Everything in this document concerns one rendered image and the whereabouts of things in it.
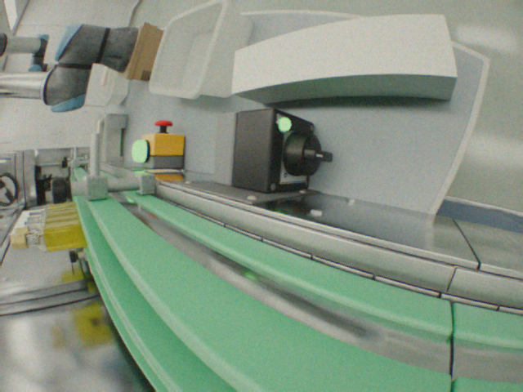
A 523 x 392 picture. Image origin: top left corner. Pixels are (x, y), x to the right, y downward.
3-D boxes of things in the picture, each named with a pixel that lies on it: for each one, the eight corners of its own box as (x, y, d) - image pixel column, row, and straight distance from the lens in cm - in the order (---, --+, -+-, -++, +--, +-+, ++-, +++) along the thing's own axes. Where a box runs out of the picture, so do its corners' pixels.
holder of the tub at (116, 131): (115, 179, 111) (100, 180, 109) (118, 119, 111) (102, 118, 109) (124, 184, 94) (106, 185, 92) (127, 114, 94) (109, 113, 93)
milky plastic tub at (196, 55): (199, 30, 59) (167, 20, 55) (270, 16, 41) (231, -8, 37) (180, 97, 56) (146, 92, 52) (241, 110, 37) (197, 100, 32)
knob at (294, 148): (303, 175, 25) (332, 180, 24) (280, 175, 21) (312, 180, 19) (307, 135, 25) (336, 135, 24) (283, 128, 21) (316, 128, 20)
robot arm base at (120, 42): (130, 34, 87) (104, 29, 86) (142, 21, 73) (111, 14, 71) (118, 75, 83) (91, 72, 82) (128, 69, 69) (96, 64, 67)
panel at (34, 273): (70, 210, 150) (22, 216, 154) (69, 205, 149) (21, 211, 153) (88, 287, 66) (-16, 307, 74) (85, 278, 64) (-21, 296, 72)
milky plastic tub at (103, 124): (114, 167, 110) (96, 168, 109) (117, 118, 111) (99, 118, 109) (122, 171, 93) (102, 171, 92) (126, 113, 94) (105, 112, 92)
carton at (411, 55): (265, 65, 35) (235, 51, 31) (443, 47, 28) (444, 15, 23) (262, 104, 33) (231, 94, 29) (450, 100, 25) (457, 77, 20)
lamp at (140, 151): (142, 162, 49) (129, 162, 48) (143, 140, 49) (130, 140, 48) (149, 162, 45) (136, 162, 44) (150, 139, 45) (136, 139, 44)
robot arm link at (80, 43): (108, 24, 71) (63, 19, 71) (94, 70, 70) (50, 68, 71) (105, 28, 83) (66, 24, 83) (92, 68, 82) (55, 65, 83)
